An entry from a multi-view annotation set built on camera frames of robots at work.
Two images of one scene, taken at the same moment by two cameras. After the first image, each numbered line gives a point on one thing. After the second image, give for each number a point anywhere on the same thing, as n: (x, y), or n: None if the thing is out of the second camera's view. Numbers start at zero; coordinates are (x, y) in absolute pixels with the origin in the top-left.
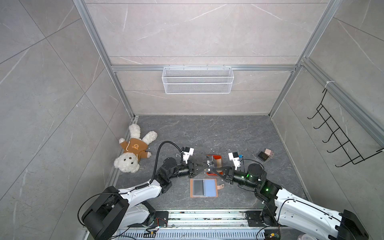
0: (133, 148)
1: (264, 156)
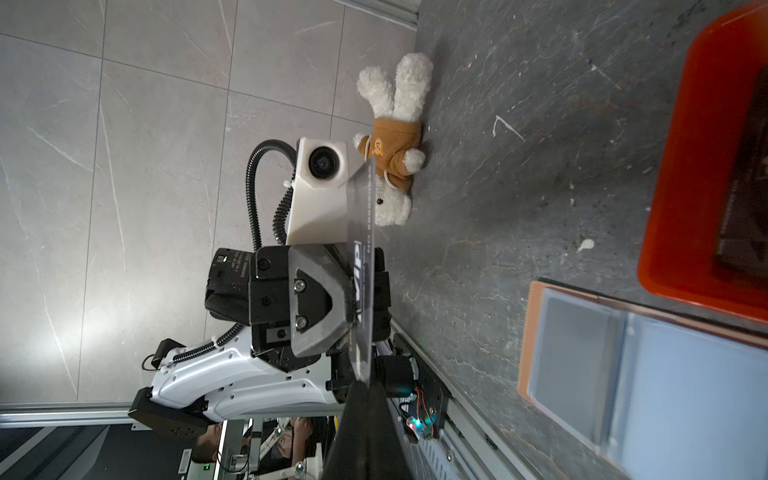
0: (394, 143)
1: None
